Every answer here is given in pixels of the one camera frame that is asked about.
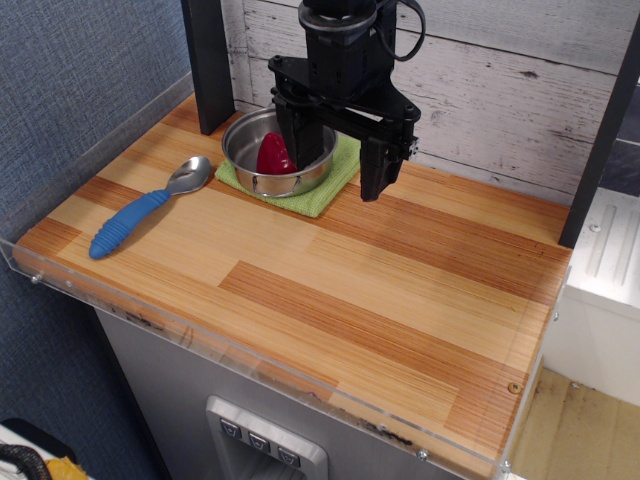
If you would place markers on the green cloth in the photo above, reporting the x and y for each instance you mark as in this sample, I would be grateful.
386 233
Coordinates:
311 204

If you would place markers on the black post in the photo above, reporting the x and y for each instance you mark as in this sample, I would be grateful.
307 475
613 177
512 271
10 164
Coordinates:
612 120
209 60

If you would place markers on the clear acrylic guard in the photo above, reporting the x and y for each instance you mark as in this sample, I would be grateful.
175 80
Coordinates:
409 317

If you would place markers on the silver dispenser panel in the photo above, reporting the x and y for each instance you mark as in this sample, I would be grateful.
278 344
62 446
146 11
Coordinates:
251 447

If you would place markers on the steel pot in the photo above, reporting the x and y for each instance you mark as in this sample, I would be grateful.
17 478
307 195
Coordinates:
241 143

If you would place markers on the yellow tape object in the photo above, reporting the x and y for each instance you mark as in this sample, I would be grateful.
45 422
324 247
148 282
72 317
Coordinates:
65 469

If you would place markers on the white side cabinet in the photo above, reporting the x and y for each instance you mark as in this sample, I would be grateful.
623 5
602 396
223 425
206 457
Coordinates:
593 337

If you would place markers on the grey toy fridge cabinet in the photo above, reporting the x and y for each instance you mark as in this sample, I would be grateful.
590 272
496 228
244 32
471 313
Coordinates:
171 385

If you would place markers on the black left post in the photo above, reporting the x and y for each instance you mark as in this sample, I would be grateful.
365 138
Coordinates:
209 60

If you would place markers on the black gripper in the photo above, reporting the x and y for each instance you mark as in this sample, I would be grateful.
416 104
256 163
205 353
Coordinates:
344 83

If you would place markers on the red pepper toy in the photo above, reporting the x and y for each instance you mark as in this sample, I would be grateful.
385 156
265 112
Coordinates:
273 157

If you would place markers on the blue handled metal spoon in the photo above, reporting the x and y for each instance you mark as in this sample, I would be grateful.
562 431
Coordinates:
188 178

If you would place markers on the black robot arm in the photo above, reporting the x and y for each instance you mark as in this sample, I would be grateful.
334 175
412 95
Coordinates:
335 7

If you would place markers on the black right post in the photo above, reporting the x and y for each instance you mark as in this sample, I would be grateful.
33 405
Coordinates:
612 120

